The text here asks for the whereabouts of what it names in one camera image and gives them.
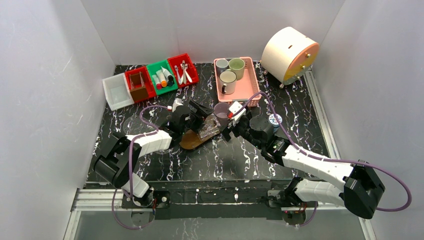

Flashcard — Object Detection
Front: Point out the white cylindrical appliance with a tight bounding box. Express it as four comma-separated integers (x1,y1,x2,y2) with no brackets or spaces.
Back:
261,26,320,88

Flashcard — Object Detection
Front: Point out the orange cap toothpaste tube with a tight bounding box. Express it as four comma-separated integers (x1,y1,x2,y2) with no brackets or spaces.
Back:
156,70,168,88

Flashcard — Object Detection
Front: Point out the clear textured square holder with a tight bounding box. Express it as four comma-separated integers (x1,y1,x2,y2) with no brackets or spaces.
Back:
197,113,221,141

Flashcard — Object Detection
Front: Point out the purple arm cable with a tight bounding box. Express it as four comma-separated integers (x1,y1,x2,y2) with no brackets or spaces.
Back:
110,105,173,231
238,91,413,228

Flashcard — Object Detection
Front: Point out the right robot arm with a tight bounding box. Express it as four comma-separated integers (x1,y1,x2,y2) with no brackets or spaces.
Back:
223,115,385,219

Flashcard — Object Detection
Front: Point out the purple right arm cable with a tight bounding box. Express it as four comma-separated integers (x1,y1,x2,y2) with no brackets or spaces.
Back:
238,91,413,228

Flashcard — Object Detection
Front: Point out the right red plastic bin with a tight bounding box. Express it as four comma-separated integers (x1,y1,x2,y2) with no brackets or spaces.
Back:
167,53,199,89

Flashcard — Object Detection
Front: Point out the green mug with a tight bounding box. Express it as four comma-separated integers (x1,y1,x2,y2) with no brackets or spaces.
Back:
228,58,246,81

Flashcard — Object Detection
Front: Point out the left red plastic bin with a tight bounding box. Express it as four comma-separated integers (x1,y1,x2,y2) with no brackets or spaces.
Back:
124,66,157,101

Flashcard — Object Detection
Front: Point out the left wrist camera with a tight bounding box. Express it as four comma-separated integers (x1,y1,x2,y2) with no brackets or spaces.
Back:
167,98,184,113

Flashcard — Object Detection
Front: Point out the pink perforated basket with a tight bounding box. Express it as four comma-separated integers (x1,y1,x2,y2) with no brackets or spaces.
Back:
213,56,260,104

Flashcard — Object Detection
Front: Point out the red plastic bin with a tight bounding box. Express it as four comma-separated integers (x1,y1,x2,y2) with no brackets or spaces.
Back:
167,53,199,89
124,66,157,101

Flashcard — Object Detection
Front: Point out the white ribbed mug black rim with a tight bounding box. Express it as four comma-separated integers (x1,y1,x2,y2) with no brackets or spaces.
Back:
218,70,237,95

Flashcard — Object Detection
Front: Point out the pink cap toothpaste tube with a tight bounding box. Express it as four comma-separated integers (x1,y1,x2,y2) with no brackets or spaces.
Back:
152,74,163,90

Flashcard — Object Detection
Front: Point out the green plastic bin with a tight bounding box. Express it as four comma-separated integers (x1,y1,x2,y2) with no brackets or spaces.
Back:
146,60,178,96

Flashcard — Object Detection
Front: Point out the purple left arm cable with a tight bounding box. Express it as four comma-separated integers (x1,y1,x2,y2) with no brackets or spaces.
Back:
110,105,173,231

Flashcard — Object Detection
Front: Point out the white plastic bin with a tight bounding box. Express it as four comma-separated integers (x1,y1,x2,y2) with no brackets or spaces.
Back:
102,73,135,111

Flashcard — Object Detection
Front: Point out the grey mug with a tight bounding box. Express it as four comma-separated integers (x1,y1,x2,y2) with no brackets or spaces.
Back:
215,58,229,75

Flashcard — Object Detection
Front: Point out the purple mug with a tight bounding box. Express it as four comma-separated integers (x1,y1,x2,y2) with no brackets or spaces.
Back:
214,102,230,127

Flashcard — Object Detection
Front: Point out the brown wooden holder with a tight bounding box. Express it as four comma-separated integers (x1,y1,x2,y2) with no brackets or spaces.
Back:
129,72,149,103

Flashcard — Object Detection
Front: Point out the brown oval wooden tray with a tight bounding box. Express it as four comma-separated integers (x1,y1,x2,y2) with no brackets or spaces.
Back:
179,129,220,150

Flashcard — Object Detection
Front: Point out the black cap toothpaste tube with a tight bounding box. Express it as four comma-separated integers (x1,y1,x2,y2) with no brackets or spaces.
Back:
161,67,174,87

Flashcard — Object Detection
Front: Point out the white toothbrush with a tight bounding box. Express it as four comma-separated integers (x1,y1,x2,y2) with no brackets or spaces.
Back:
181,60,187,84
186,63,193,84
174,65,183,86

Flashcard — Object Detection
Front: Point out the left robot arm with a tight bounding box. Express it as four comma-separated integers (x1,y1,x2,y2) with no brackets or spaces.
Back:
91,98,214,199

